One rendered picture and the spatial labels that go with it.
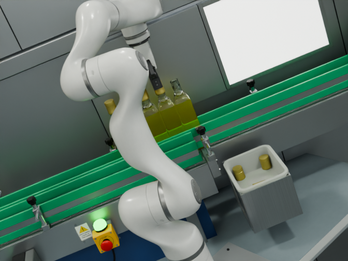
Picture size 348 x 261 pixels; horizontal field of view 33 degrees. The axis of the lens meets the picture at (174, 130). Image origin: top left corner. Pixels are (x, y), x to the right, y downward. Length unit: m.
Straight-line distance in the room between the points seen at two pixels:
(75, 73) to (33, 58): 0.61
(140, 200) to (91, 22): 0.49
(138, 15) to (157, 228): 0.63
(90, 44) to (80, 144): 0.77
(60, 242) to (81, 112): 0.47
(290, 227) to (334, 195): 0.21
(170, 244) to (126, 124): 0.37
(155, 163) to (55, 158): 0.77
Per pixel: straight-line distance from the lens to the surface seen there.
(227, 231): 2.17
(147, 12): 1.81
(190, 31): 2.11
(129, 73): 1.46
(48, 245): 2.08
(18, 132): 2.22
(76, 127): 2.21
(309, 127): 2.16
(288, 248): 2.01
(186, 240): 1.67
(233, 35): 2.16
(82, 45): 1.53
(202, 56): 2.15
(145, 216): 1.61
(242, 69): 2.20
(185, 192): 1.57
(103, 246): 1.97
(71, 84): 1.51
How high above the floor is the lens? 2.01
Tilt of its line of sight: 25 degrees down
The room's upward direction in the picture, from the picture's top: 22 degrees counter-clockwise
